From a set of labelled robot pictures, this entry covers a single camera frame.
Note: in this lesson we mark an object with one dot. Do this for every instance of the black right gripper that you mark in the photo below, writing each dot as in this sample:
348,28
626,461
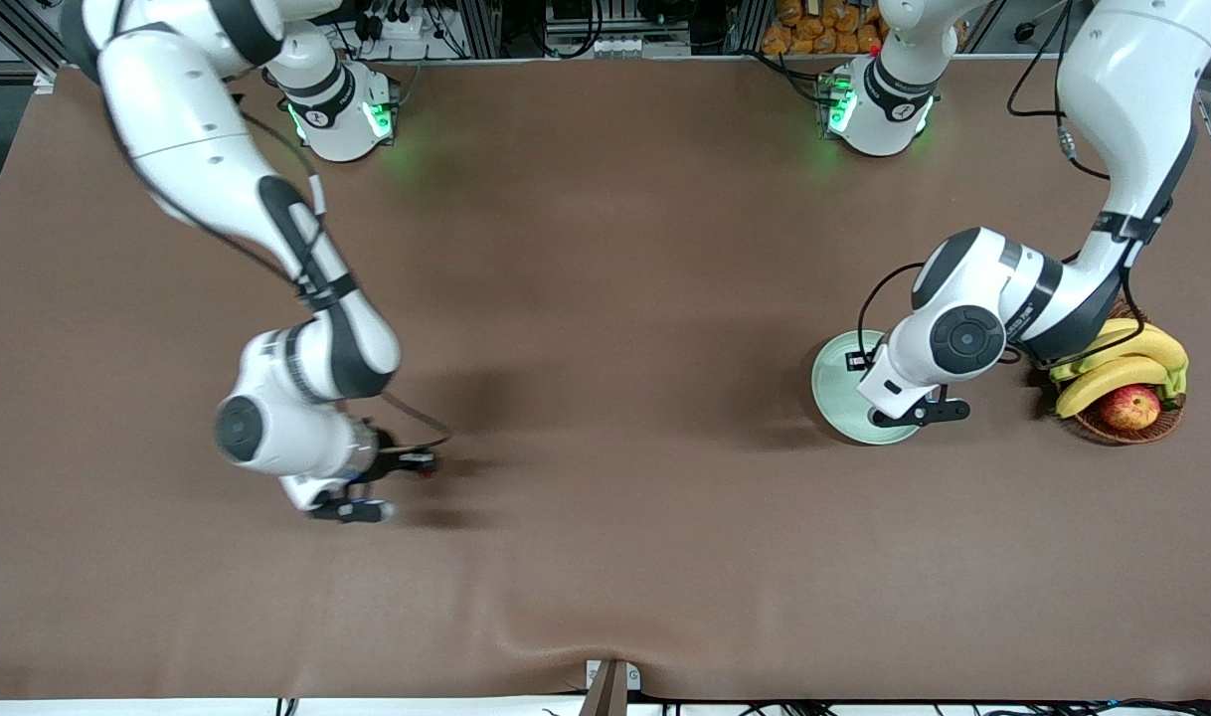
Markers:
388,453

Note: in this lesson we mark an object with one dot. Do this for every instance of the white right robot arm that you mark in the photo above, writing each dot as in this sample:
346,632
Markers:
188,129

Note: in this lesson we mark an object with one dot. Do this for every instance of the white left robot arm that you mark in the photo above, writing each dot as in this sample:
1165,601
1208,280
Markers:
1132,80

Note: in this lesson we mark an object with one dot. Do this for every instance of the light green plate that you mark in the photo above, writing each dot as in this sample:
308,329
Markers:
834,388

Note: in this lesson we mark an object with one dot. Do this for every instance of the greenish yellow banana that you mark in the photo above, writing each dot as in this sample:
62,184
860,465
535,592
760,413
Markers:
1063,370

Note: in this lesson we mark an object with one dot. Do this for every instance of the brown table cover mat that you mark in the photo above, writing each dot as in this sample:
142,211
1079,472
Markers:
566,298

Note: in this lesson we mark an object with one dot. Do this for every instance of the red apple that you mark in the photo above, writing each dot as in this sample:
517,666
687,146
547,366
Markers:
1130,408

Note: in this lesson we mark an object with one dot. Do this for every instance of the brown wicker basket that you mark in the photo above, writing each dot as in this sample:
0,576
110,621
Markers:
1172,418

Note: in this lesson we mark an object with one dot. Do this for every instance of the orange bread rolls pile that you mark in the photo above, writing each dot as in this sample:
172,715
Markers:
814,30

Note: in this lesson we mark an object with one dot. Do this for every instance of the white power strip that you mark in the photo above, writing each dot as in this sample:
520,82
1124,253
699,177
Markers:
407,28

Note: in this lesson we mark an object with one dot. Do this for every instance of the aluminium diagonal strut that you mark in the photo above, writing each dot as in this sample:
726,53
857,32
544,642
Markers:
24,45

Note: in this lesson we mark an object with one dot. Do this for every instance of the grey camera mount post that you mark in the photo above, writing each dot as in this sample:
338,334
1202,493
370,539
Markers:
607,688

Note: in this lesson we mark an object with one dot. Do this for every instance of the aluminium frame post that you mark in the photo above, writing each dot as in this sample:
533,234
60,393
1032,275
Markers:
750,28
478,30

